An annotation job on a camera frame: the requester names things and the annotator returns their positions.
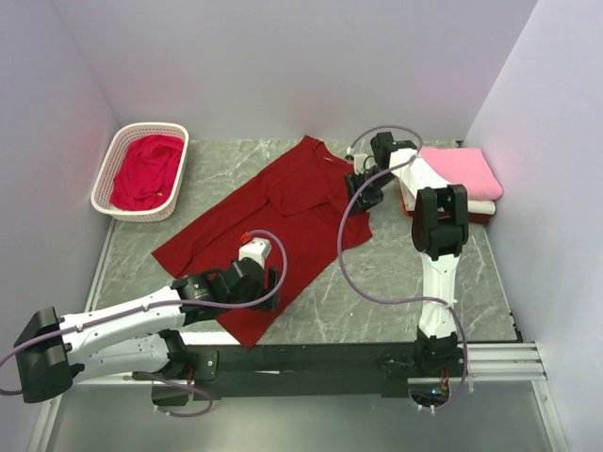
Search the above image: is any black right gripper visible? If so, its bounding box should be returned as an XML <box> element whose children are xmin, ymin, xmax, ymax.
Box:
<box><xmin>344</xmin><ymin>168</ymin><xmax>397</xmax><ymax>218</ymax></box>

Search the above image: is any dark red t shirt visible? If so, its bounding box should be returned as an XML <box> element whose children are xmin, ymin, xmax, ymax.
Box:
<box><xmin>153</xmin><ymin>137</ymin><xmax>350</xmax><ymax>348</ymax></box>

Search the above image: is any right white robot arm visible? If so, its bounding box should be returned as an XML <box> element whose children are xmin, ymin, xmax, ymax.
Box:
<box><xmin>345</xmin><ymin>132</ymin><xmax>469</xmax><ymax>376</ymax></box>

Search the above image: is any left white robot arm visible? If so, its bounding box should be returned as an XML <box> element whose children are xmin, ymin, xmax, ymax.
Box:
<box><xmin>14</xmin><ymin>258</ymin><xmax>287</xmax><ymax>404</ymax></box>

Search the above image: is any folded white t shirt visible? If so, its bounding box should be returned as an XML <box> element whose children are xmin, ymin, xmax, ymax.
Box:
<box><xmin>399</xmin><ymin>179</ymin><xmax>496</xmax><ymax>216</ymax></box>

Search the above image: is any folded pink t shirt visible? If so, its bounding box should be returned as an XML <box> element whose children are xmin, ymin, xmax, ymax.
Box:
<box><xmin>420</xmin><ymin>147</ymin><xmax>503</xmax><ymax>202</ymax></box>

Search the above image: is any crimson t shirt in basket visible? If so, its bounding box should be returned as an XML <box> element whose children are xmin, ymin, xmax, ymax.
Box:
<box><xmin>110</xmin><ymin>135</ymin><xmax>184</xmax><ymax>211</ymax></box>

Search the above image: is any white plastic laundry basket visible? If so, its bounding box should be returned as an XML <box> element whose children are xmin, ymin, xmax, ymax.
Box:
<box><xmin>90</xmin><ymin>121</ymin><xmax>189</xmax><ymax>223</ymax></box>

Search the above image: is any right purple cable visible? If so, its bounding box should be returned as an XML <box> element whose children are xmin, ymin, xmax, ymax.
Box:
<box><xmin>337</xmin><ymin>124</ymin><xmax>470</xmax><ymax>413</ymax></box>

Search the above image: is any purple cable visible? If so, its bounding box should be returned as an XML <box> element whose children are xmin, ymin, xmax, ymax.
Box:
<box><xmin>0</xmin><ymin>229</ymin><xmax>288</xmax><ymax>418</ymax></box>
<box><xmin>337</xmin><ymin>124</ymin><xmax>470</xmax><ymax>413</ymax></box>

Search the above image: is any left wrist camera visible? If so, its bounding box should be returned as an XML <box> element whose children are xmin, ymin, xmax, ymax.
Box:
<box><xmin>238</xmin><ymin>233</ymin><xmax>271</xmax><ymax>266</ymax></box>

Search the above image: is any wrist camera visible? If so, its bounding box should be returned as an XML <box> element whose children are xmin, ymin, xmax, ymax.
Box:
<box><xmin>345</xmin><ymin>147</ymin><xmax>372</xmax><ymax>174</ymax></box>
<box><xmin>238</xmin><ymin>233</ymin><xmax>271</xmax><ymax>266</ymax></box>

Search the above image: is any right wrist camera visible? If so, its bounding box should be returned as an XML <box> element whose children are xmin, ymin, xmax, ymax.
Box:
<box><xmin>345</xmin><ymin>147</ymin><xmax>372</xmax><ymax>174</ymax></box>

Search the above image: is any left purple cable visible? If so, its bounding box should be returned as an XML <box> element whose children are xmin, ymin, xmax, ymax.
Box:
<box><xmin>0</xmin><ymin>229</ymin><xmax>288</xmax><ymax>418</ymax></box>

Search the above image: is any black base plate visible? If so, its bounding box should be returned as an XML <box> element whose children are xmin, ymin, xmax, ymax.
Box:
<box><xmin>131</xmin><ymin>342</ymin><xmax>461</xmax><ymax>407</ymax></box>

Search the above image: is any aluminium rail frame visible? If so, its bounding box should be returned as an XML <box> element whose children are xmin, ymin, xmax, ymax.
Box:
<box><xmin>46</xmin><ymin>342</ymin><xmax>550</xmax><ymax>387</ymax></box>

